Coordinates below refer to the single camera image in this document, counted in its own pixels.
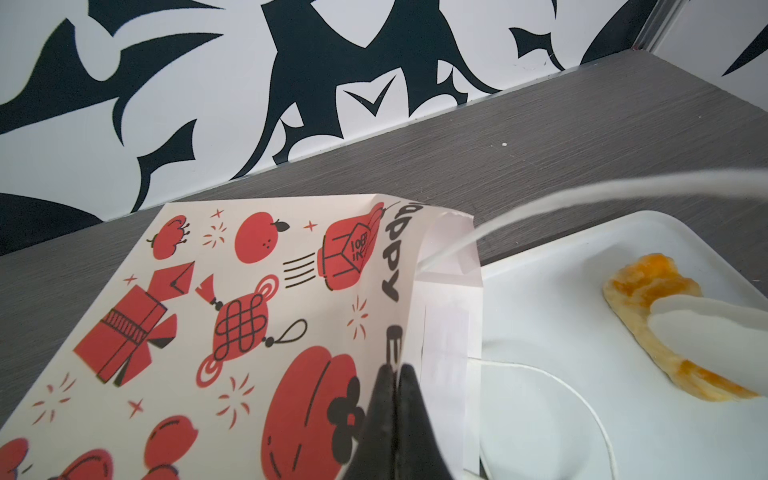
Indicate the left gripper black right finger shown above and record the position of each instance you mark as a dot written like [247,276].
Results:
[417,454]

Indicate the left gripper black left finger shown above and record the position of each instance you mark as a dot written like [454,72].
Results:
[374,458]

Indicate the red white paper bag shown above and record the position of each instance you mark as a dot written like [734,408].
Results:
[242,340]

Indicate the glazed fake pastry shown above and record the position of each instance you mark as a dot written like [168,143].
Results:
[632,291]

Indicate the white-tipped steel tongs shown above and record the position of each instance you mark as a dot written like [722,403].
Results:
[727,339]

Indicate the white plastic tray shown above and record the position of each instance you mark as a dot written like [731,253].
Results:
[567,393]

